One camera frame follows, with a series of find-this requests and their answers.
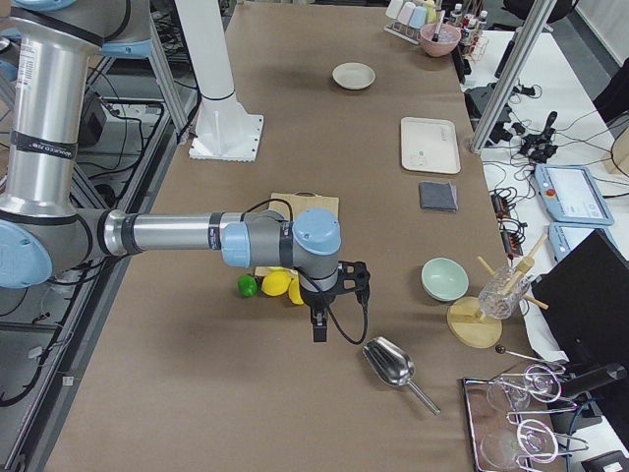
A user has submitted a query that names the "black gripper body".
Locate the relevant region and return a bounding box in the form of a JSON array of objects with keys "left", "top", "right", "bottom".
[{"left": 300, "top": 261, "right": 370, "bottom": 320}]

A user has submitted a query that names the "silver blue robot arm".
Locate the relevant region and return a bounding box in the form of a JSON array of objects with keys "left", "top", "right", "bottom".
[{"left": 1, "top": 1, "right": 370, "bottom": 342}]

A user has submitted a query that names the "cream rabbit tray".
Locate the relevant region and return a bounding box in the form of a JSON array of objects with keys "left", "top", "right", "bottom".
[{"left": 400, "top": 117, "right": 461, "bottom": 175}]

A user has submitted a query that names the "black framed wooden tray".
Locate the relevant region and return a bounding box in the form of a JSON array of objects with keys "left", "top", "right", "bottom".
[{"left": 462, "top": 378, "right": 589, "bottom": 471}]

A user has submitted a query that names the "yellow lemon outer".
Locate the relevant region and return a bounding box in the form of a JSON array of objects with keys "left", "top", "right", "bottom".
[{"left": 288, "top": 278, "right": 304, "bottom": 306}]

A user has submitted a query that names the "yellow lemon near lime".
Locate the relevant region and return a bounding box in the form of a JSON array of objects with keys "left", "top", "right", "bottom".
[{"left": 260, "top": 270, "right": 292, "bottom": 297}]

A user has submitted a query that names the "green lime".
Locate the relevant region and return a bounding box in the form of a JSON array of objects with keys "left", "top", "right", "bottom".
[{"left": 237, "top": 274, "right": 258, "bottom": 298}]

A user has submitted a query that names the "steel ice scoop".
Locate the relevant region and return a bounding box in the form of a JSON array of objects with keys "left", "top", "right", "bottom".
[{"left": 363, "top": 336, "right": 441, "bottom": 416}]

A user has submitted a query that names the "mint green bowl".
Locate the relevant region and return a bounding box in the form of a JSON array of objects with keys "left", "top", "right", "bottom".
[{"left": 421, "top": 258, "right": 469, "bottom": 302}]

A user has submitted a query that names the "wooden cutting board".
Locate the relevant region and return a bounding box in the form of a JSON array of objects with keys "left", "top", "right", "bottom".
[{"left": 254, "top": 192, "right": 340, "bottom": 277}]

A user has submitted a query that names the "grey folded cloth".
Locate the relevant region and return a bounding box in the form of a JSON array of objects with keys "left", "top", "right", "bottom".
[{"left": 419, "top": 181, "right": 458, "bottom": 212}]

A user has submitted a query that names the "wooden cup tree stand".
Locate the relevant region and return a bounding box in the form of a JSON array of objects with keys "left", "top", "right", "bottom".
[{"left": 447, "top": 234, "right": 548, "bottom": 348}]

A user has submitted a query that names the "textured clear glass cup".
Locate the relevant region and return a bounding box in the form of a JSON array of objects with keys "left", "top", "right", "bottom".
[{"left": 479, "top": 266, "right": 531, "bottom": 320}]

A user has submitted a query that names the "cream round plate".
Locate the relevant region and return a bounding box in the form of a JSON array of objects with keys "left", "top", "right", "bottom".
[{"left": 332, "top": 62, "right": 376, "bottom": 91}]

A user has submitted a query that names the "lower teach pendant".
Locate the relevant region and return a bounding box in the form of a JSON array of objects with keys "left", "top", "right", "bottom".
[{"left": 547, "top": 221, "right": 614, "bottom": 263}]

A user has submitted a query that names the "teach pendant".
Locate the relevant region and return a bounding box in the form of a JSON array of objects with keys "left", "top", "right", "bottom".
[
  {"left": 534, "top": 164, "right": 614, "bottom": 226},
  {"left": 547, "top": 221, "right": 614, "bottom": 263}
]

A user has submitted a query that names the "wine glass far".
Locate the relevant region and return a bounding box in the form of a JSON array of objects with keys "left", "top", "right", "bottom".
[{"left": 486, "top": 364, "right": 561, "bottom": 412}]

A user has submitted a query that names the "wine glass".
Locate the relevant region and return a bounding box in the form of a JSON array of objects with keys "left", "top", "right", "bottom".
[
  {"left": 486, "top": 364, "right": 561, "bottom": 412},
  {"left": 481, "top": 419, "right": 559, "bottom": 471}
]

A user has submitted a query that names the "wine glass near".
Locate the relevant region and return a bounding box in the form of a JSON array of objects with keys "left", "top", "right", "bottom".
[{"left": 481, "top": 419, "right": 559, "bottom": 471}]

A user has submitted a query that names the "upper teach pendant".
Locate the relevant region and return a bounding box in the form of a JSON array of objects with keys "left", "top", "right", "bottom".
[{"left": 534, "top": 164, "right": 614, "bottom": 226}]

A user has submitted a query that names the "black laptop monitor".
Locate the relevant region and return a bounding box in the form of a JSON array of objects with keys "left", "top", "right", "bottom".
[{"left": 533, "top": 229, "right": 628, "bottom": 367}]

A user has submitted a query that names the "steel muddler black tip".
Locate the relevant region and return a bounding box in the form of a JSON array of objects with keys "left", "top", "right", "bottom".
[{"left": 431, "top": 10, "right": 445, "bottom": 42}]

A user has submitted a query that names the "pink bowl with ice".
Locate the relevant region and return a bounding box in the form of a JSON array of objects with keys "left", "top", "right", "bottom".
[{"left": 420, "top": 24, "right": 461, "bottom": 57}]

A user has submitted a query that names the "white cup rack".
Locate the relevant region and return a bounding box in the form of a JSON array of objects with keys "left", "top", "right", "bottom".
[{"left": 384, "top": 0, "right": 444, "bottom": 44}]

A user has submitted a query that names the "copper wire bottle rack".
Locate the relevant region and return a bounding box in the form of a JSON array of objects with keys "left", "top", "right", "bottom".
[{"left": 447, "top": 1, "right": 488, "bottom": 63}]

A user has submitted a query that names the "aluminium frame post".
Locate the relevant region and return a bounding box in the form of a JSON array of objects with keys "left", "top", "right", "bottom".
[{"left": 469, "top": 0, "right": 556, "bottom": 154}]

